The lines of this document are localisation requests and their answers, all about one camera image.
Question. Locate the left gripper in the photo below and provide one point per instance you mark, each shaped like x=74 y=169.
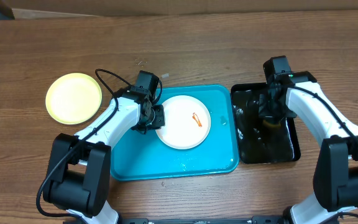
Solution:
x=160 y=122

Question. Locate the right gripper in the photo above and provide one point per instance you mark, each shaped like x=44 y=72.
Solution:
x=268 y=109

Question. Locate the green yellow sponge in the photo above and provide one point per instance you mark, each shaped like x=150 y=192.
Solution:
x=271 y=124

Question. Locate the white plate with ketchup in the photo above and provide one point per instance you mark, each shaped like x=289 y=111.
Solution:
x=187 y=122

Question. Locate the yellow-green plate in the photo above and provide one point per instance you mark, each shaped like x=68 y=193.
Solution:
x=73 y=98

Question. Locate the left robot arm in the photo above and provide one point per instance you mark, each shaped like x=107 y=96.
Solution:
x=77 y=178

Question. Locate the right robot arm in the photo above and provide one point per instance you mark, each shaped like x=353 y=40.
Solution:
x=335 y=180

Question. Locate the black water tray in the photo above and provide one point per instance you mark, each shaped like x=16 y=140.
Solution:
x=257 y=143

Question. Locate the teal plastic tray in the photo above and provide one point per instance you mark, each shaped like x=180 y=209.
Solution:
x=144 y=156

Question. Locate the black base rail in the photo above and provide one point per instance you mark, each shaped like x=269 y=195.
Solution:
x=275 y=219

